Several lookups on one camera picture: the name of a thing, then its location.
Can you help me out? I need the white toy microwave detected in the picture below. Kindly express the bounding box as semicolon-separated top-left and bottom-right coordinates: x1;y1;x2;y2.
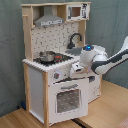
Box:
66;3;90;21

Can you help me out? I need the left red stove knob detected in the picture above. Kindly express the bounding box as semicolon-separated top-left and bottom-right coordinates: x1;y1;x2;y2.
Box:
54;73;60;79

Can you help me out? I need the white cabinet door with dispenser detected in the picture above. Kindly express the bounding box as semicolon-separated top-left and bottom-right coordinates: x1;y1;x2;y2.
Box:
88;74;101;102

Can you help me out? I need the black toy stovetop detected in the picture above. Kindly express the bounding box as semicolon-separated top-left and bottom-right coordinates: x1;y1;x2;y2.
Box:
35;53;71;66

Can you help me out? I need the white oven door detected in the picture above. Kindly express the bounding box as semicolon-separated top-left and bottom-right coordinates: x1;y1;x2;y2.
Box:
49;78;89;123

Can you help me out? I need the grey range hood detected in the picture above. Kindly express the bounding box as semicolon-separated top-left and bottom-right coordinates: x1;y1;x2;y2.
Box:
35;6;64;27

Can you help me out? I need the black toy faucet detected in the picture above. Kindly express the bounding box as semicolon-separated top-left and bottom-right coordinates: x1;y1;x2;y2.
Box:
67;33;82;49

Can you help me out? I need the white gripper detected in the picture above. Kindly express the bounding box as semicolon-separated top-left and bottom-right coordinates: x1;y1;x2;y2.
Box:
70;63;85;75

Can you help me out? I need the grey toy sink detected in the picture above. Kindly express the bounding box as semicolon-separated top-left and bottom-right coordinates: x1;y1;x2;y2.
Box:
66;47;87;56

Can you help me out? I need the silver toy pot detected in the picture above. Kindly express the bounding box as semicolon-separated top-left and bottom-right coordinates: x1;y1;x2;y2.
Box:
39;51;55;62

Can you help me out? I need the wooden toy kitchen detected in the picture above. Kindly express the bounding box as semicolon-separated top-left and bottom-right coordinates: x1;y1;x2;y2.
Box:
20;1;106;128

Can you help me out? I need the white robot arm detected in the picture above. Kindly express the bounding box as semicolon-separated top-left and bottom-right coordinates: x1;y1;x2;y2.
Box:
70;36;128;76

